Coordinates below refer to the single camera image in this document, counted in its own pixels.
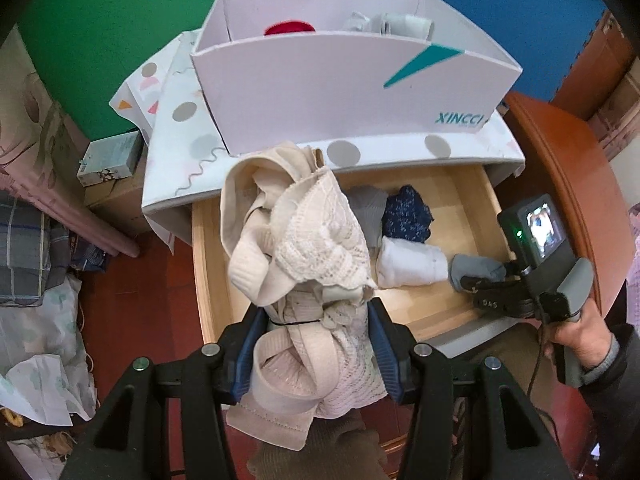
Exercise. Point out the white cabinet with dotted cloth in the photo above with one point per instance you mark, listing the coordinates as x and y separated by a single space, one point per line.
170 160

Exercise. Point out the white printed plastic bag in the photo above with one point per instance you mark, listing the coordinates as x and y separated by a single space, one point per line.
40 355

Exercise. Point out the person's right forearm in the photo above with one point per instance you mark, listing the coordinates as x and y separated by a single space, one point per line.
615 385

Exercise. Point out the wooden chair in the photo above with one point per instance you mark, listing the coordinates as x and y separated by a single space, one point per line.
565 160

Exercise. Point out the grey ribbed underwear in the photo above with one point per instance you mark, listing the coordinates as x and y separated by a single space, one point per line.
367 210

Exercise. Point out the green foam mat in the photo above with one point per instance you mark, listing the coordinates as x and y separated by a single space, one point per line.
125 35

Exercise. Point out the pink floral blanket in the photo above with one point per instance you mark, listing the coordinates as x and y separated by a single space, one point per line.
45 150

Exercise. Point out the person's right hand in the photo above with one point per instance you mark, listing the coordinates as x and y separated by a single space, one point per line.
590 340

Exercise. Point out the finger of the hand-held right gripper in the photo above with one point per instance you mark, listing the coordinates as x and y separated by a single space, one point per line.
490 285

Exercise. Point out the white cardboard box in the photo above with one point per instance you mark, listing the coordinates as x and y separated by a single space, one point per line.
325 100

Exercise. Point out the plaid cloth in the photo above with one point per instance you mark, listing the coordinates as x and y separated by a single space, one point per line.
25 255

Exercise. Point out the light blue knit underwear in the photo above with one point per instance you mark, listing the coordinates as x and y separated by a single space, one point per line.
475 266

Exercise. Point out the blue foam mat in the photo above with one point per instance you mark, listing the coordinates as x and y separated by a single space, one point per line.
475 0

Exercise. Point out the beige lace bra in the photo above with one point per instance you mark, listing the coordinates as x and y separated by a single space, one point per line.
310 240

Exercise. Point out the small teal box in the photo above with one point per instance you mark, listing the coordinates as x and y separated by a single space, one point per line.
107 157

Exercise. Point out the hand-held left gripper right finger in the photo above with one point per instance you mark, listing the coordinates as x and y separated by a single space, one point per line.
387 365

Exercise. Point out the white rolled underwear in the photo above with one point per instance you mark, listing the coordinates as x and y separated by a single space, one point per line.
410 265

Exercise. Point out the grey beige knit underwear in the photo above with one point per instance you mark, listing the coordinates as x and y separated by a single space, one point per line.
402 26

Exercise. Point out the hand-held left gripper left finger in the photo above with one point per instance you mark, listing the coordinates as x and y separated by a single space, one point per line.
247 360

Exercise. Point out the navy floral underwear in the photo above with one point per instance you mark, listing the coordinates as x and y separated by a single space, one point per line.
407 212

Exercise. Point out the brown cardboard box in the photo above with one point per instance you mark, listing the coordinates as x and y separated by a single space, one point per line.
117 200

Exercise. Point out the wooden drawer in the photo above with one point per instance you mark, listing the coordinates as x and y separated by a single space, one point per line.
460 200

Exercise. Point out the red underwear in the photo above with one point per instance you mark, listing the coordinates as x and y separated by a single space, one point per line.
290 29

